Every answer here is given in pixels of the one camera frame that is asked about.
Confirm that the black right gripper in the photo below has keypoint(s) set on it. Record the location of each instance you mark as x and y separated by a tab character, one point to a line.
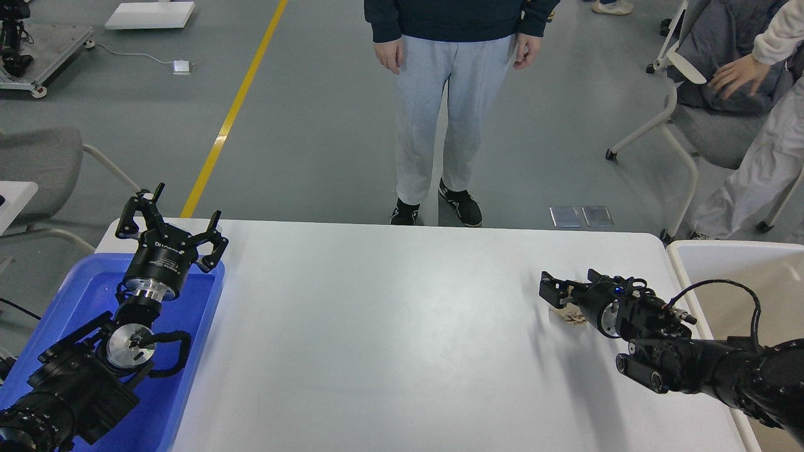
600	298

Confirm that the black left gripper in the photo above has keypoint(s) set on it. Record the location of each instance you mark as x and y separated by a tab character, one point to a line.
159	262

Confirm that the brown paper ball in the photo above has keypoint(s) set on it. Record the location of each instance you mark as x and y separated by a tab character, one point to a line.
570	313

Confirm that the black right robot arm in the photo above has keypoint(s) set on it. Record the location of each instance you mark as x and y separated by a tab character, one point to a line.
764	383

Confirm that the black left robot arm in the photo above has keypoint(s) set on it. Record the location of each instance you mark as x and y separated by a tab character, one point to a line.
85	385

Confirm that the metal floor plate left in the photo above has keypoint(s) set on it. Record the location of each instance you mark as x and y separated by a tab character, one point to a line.
565	217

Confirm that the metal floor plate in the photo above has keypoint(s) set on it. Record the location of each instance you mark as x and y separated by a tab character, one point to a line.
597	217
565	217

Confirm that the metal floor plate right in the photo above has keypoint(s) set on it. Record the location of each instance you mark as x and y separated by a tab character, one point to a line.
597	217

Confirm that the grey chair left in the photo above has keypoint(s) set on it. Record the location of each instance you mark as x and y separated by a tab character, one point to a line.
51	158

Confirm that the white power adapter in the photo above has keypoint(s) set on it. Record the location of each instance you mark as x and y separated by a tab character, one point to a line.
181	67

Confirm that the beige plastic bin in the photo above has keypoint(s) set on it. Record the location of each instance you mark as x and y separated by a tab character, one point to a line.
734	270

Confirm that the white side table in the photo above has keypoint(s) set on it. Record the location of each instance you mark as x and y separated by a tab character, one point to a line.
16	195

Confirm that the white flat board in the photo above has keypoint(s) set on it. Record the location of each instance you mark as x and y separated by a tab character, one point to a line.
150	15

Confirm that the person in white clothes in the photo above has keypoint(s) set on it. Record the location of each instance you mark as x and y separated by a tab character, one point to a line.
774	159

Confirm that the person in navy hoodie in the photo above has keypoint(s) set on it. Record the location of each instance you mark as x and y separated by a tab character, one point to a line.
453	52

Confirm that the white shoe background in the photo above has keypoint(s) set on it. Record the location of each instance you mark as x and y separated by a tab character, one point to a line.
616	8

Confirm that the grey jacket on chair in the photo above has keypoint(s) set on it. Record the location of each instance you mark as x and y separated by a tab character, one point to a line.
724	31

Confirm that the white frame chair right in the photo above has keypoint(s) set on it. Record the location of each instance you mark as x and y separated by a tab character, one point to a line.
720	138

